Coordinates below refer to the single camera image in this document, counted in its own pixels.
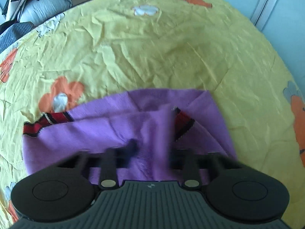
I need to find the blue-grey quilt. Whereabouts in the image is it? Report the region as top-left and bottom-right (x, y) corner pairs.
(0, 21), (35, 54)

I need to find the purple sweater with red trim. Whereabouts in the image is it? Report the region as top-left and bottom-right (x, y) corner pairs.
(22, 89), (239, 187)

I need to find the white panelled door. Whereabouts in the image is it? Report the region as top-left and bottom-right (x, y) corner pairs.
(202, 0), (305, 91)

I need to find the yellow floral bed sheet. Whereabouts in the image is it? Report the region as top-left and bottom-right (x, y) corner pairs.
(0, 0), (305, 229)

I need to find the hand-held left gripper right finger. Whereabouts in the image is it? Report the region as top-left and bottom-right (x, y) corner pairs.
(167, 148), (242, 189)

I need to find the light grey quilt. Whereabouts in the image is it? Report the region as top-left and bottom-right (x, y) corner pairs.
(18, 0), (73, 27)

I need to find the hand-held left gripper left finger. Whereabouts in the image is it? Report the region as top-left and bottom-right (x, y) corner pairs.
(57, 139), (139, 190)

